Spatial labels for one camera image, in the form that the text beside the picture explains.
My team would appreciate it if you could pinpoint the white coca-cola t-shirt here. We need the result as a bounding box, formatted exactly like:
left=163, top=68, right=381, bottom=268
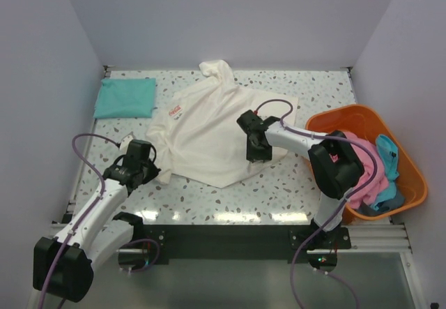
left=146, top=60, right=298, bottom=188

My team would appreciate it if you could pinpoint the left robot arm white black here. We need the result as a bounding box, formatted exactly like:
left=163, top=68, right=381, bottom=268
left=33, top=140, right=162, bottom=308

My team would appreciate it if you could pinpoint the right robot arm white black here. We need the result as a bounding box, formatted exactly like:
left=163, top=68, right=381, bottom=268
left=237, top=110, right=364, bottom=248

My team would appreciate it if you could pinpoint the folded teal t-shirt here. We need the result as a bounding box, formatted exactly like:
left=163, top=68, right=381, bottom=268
left=93, top=78, right=156, bottom=119

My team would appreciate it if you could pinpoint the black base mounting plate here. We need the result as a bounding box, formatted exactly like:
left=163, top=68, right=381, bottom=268
left=116, top=224, right=351, bottom=265

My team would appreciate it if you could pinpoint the orange plastic basket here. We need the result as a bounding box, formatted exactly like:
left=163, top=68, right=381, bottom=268
left=306, top=105, right=428, bottom=224

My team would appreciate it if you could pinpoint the pink t-shirt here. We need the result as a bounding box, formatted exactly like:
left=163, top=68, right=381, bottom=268
left=343, top=131, right=389, bottom=209

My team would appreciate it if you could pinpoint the light blue t-shirt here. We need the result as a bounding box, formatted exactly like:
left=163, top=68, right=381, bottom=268
left=370, top=134, right=399, bottom=209

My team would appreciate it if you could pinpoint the grey blue garment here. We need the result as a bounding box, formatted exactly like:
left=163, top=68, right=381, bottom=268
left=357, top=193, right=406, bottom=217

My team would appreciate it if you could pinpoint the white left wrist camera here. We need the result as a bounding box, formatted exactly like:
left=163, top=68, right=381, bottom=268
left=119, top=132, right=135, bottom=151

